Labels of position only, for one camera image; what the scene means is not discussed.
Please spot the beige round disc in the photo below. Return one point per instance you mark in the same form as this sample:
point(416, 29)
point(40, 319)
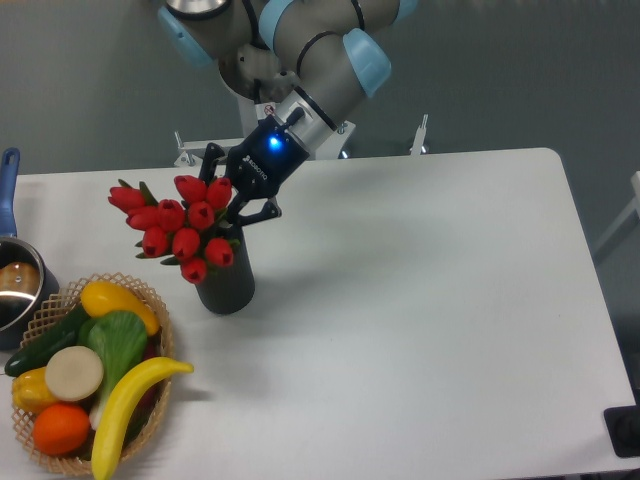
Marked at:
point(74, 373)

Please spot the dark grey ribbed vase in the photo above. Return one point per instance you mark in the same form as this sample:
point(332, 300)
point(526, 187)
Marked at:
point(227, 290)

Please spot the red tulip bouquet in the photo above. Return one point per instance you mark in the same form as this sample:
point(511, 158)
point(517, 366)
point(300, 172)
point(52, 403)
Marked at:
point(187, 232)

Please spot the yellow bell pepper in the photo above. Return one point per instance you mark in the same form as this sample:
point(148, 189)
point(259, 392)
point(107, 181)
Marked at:
point(31, 393)

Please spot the black device at edge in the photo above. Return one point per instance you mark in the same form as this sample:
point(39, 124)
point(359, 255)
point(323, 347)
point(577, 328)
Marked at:
point(623, 429)

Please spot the dark green cucumber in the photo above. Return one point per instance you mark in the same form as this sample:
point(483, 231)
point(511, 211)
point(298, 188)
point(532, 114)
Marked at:
point(39, 351)

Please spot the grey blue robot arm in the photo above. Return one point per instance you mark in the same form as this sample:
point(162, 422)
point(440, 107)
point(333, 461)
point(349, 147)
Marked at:
point(328, 49)

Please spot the woven wicker basket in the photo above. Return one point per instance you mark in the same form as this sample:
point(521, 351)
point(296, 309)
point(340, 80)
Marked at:
point(146, 417)

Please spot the yellow banana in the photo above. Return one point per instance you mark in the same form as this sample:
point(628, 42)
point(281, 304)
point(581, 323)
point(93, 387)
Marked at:
point(110, 435)

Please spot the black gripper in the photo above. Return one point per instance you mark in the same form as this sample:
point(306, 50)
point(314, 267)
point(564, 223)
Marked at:
point(256, 168)

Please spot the white object right edge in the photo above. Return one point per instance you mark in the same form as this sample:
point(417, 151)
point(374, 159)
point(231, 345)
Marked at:
point(620, 227)

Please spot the orange fruit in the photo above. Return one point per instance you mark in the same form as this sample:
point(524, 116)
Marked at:
point(61, 429)

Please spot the green leafy vegetable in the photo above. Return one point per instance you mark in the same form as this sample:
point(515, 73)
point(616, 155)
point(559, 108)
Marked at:
point(119, 338)

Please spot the yellow squash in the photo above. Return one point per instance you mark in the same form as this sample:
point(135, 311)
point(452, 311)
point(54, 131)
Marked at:
point(99, 298)

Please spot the blue handled saucepan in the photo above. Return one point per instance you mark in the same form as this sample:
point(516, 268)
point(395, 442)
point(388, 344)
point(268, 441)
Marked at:
point(26, 282)

